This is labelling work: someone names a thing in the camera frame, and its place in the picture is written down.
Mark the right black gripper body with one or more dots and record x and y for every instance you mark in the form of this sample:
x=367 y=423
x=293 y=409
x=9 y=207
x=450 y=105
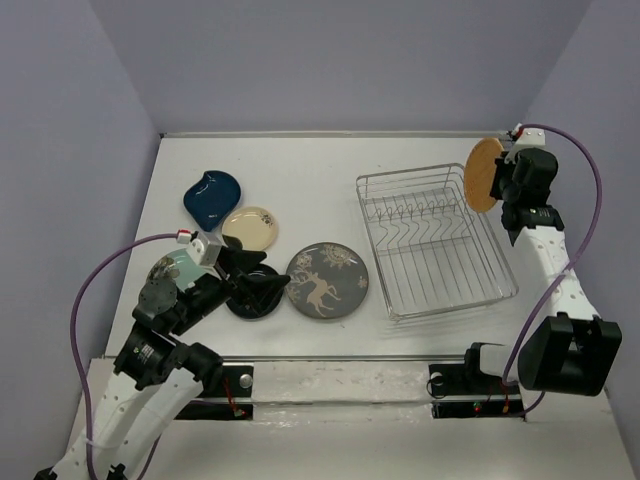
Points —
x=502 y=186

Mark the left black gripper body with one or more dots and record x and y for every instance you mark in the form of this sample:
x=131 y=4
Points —
x=208 y=292

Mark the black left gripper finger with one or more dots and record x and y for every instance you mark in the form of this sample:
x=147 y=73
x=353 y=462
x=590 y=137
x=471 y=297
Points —
x=233 y=259
x=248 y=287

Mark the round woven wicker plate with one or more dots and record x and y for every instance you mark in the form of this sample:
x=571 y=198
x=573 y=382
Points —
x=479 y=172

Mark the dark blue leaf-shaped plate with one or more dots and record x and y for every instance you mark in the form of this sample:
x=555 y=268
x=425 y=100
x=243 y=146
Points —
x=212 y=198

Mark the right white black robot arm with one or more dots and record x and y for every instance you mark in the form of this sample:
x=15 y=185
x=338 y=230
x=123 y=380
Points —
x=549 y=337

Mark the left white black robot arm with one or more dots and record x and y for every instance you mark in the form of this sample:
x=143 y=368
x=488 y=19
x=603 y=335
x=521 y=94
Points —
x=155 y=375

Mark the black round plate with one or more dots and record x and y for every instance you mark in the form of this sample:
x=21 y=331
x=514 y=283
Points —
x=268 y=301

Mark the cream floral ceramic plate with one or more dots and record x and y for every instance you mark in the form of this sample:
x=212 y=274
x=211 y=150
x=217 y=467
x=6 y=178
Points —
x=255 y=227

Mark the light green floral plate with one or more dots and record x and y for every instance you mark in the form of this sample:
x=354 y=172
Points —
x=177 y=266

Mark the grey reindeer snowflake plate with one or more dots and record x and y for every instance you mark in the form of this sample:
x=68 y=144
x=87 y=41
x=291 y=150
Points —
x=328 y=281

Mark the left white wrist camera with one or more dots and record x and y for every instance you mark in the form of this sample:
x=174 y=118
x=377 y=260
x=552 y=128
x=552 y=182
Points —
x=203 y=250

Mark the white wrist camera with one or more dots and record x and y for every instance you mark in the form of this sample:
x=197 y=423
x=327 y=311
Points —
x=523 y=138
x=203 y=250

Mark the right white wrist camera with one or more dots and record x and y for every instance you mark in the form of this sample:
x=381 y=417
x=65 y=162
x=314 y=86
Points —
x=523 y=138

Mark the metal wire dish rack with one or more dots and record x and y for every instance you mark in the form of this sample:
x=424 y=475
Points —
x=420 y=228

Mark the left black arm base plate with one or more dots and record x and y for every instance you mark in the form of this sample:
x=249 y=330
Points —
x=228 y=400

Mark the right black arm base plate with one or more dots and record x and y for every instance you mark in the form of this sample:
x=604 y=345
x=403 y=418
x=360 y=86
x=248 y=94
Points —
x=457 y=393

